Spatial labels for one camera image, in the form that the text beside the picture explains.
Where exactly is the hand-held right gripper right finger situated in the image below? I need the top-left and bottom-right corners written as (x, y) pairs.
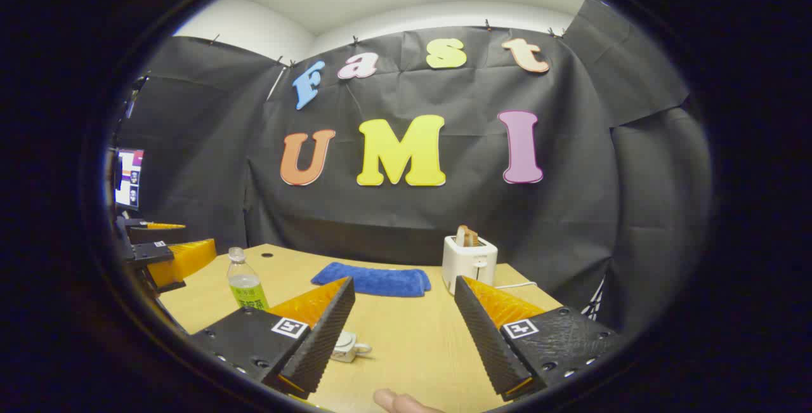
top-left (454, 275), bottom-right (621, 402)

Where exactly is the computer monitor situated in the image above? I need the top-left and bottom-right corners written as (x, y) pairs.
top-left (114, 148), bottom-right (145, 212)

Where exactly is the blue towel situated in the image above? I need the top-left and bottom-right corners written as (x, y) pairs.
top-left (310, 262), bottom-right (432, 298)

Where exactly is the white toaster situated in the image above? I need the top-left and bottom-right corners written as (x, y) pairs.
top-left (442, 235), bottom-right (499, 295)

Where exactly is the white teacup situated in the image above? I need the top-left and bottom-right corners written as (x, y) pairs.
top-left (330, 337), bottom-right (373, 364)

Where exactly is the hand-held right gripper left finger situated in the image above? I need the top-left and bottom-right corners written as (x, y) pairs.
top-left (189, 277), bottom-right (357, 400)

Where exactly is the green label water bottle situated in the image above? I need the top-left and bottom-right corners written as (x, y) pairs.
top-left (227, 247), bottom-right (270, 310)

